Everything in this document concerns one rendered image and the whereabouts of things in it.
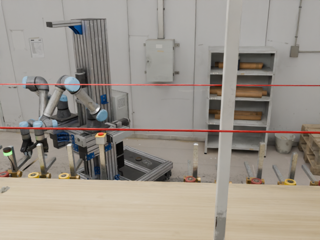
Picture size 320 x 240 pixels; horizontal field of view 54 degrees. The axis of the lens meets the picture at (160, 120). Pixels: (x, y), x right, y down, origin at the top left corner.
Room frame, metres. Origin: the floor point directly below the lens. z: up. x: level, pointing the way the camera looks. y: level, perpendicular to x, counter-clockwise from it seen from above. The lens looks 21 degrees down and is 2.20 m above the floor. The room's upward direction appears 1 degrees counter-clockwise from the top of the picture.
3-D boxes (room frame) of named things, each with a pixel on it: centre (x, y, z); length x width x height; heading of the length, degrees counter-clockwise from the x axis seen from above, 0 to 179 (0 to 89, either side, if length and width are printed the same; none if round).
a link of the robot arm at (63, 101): (3.17, 1.04, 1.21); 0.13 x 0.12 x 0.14; 83
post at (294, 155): (2.12, -1.02, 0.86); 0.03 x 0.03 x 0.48; 85
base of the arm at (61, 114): (3.17, 1.04, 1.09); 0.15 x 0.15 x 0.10
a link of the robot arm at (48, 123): (2.47, 0.94, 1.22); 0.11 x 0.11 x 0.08; 40
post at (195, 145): (2.18, -0.27, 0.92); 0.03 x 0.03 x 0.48; 85
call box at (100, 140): (2.24, 0.46, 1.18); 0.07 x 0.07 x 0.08; 85
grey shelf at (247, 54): (4.38, -1.14, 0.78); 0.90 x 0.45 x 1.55; 81
